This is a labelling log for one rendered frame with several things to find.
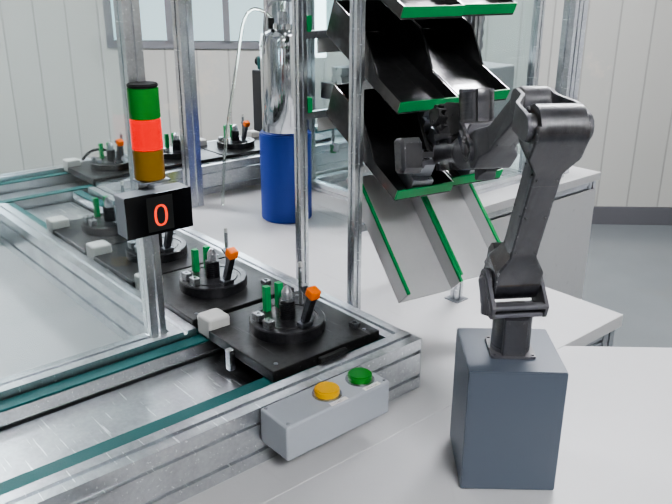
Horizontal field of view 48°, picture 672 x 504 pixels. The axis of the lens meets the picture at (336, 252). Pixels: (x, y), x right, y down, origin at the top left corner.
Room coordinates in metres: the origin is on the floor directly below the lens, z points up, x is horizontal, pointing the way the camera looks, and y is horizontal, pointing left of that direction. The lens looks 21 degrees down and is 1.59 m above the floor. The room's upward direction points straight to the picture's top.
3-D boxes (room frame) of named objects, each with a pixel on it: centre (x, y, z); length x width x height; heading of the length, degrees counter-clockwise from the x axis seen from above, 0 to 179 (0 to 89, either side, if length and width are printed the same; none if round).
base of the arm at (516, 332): (1.00, -0.26, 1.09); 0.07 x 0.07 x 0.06; 89
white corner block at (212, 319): (1.26, 0.23, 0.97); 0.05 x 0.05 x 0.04; 41
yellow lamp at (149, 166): (1.22, 0.31, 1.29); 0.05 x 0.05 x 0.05
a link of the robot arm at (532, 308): (1.00, -0.25, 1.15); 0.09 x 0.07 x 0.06; 97
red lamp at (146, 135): (1.22, 0.31, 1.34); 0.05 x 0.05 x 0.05
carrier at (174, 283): (1.45, 0.26, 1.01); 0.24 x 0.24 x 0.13; 41
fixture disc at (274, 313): (1.25, 0.09, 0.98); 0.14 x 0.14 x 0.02
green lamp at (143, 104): (1.22, 0.31, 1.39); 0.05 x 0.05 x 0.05
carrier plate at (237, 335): (1.25, 0.09, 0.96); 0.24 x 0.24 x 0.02; 41
